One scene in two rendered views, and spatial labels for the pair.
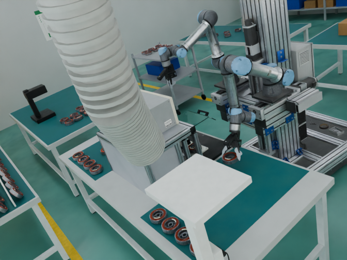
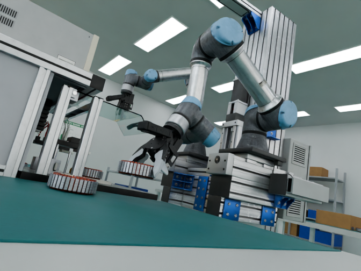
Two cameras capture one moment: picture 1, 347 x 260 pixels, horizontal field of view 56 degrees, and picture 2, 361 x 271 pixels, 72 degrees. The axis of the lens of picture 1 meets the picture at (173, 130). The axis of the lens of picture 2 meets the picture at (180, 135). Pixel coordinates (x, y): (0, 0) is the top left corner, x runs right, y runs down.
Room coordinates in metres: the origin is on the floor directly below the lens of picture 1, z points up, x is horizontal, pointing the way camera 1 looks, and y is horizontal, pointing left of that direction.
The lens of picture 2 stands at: (1.13, -0.36, 0.80)
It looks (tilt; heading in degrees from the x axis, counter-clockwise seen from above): 12 degrees up; 355
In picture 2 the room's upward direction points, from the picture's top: 11 degrees clockwise
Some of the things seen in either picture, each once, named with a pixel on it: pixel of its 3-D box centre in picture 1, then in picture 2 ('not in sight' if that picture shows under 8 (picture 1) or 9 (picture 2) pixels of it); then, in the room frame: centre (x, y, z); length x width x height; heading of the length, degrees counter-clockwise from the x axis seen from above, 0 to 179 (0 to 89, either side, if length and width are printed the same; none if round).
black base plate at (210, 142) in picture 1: (184, 148); (73, 179); (2.28, -0.04, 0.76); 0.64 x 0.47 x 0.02; 31
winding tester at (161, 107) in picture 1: (136, 116); (28, 53); (2.13, 0.23, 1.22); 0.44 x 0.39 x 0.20; 31
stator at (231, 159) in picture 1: (230, 158); (137, 169); (1.86, -0.32, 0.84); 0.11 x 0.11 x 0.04
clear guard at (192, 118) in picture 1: (188, 123); (103, 116); (2.16, -0.12, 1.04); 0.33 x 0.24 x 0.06; 121
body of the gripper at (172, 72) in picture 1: (169, 71); (125, 101); (2.71, -0.11, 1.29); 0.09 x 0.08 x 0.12; 113
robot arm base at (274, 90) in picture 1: (271, 86); (252, 143); (2.26, -0.81, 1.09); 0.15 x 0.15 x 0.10
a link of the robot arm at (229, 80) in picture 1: (230, 86); (196, 88); (2.13, -0.48, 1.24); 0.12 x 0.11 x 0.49; 110
